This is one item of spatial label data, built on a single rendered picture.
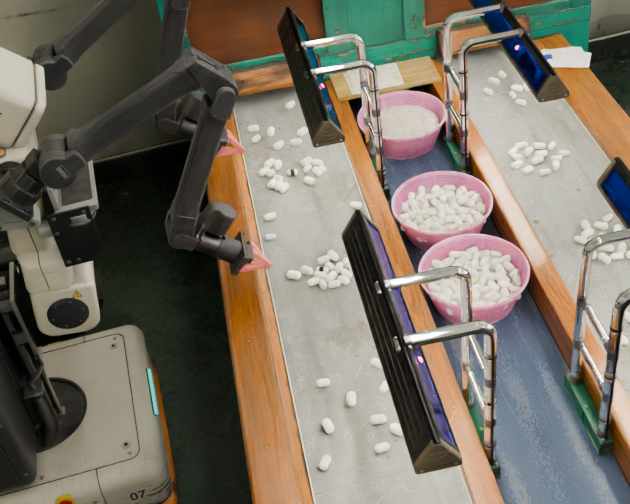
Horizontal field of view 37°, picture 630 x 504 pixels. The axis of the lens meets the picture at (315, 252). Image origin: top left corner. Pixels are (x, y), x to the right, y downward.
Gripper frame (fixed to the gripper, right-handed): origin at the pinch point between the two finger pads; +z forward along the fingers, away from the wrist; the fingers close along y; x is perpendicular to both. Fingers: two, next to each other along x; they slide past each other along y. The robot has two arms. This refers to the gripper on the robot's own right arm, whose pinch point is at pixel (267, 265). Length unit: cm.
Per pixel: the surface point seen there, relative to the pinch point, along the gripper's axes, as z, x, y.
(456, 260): 39.9, -24.4, -4.3
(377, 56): 37, -31, 91
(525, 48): 39, -70, 29
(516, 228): 51, -37, 0
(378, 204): 27.8, -17.2, 21.2
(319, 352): 11.0, 1.2, -24.8
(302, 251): 12.2, -0.4, 11.5
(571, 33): 90, -69, 91
